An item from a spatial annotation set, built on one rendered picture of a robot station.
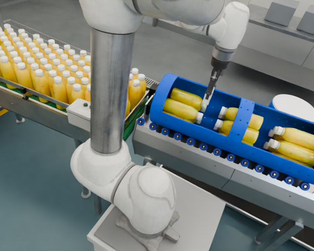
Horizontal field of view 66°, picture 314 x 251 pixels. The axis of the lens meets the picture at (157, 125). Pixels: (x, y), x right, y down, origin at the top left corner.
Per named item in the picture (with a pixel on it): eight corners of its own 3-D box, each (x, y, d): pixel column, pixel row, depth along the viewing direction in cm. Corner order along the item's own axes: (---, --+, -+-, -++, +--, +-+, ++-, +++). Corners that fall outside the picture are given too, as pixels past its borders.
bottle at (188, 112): (162, 107, 124) (196, 120, 120) (167, 95, 125) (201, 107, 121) (163, 111, 130) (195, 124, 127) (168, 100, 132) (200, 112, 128)
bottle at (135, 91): (141, 108, 154) (144, 84, 141) (133, 112, 150) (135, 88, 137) (134, 102, 157) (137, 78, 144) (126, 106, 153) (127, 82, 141)
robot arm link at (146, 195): (157, 245, 79) (166, 215, 64) (112, 216, 84) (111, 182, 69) (178, 206, 90) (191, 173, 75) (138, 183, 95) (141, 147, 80)
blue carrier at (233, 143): (309, 195, 117) (349, 162, 97) (146, 131, 134) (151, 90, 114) (307, 154, 136) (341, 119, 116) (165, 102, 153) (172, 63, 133)
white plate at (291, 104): (286, 89, 168) (285, 91, 169) (264, 101, 154) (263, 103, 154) (325, 112, 154) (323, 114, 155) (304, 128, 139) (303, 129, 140)
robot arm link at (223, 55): (238, 43, 99) (233, 57, 104) (217, 37, 101) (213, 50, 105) (235, 52, 93) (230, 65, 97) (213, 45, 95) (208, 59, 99)
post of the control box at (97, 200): (98, 215, 192) (91, 128, 123) (94, 213, 193) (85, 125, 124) (101, 211, 195) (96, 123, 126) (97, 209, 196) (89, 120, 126)
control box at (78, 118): (102, 137, 119) (101, 122, 112) (68, 123, 123) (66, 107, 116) (112, 125, 126) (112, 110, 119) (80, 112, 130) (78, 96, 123)
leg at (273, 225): (260, 245, 192) (303, 208, 148) (253, 242, 193) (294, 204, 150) (260, 238, 196) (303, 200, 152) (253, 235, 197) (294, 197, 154)
